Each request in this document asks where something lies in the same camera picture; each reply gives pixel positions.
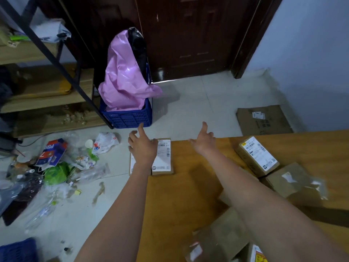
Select white papers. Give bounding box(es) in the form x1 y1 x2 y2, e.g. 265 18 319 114
29 19 72 43

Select dark brown door frame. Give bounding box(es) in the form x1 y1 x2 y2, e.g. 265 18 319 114
230 0 284 79

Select green plastic bag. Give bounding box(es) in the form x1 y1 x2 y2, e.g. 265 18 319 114
43 162 73 186

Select person's left forearm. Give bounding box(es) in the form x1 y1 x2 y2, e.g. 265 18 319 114
74 164 154 262

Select blue plastic crate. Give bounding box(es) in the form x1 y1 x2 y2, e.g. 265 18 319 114
99 97 153 129
0 237 39 262

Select dark plastic bag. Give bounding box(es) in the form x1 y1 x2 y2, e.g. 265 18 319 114
13 172 45 203

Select black metal wooden shelf rack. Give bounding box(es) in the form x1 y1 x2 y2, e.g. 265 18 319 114
0 0 114 140

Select large taped cardboard box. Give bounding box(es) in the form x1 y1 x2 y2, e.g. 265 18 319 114
185 207 254 262

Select clear plastic bottle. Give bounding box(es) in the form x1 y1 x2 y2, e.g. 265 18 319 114
24 199 58 233

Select person's right hand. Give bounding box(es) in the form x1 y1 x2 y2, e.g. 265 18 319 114
189 122 218 158

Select person's right forearm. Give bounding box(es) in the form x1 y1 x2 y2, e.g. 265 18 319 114
202 150 349 262

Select black plastic bag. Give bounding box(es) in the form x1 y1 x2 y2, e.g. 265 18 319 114
127 27 149 81

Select pink plastic bag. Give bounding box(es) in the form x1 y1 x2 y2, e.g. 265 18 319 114
98 29 163 112

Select dark brown wooden door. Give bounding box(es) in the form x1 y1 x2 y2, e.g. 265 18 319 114
134 0 263 83

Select clear plastic wrapper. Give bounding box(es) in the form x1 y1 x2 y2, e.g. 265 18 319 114
68 163 111 184

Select cardboard box with white label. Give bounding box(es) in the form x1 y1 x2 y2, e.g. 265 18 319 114
235 136 280 178

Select flattened cardboard box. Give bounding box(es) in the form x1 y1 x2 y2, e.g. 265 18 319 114
236 105 294 137

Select box with colourful label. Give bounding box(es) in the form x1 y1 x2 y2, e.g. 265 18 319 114
246 243 270 262

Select red and blue carton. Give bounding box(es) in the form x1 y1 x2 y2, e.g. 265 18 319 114
35 138 69 168

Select person's left hand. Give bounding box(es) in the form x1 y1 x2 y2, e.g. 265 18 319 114
128 123 159 170

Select cardboard box in clear tape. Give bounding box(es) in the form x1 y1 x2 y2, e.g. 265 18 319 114
260 162 329 208

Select white plastic bag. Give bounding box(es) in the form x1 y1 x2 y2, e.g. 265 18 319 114
92 132 121 155

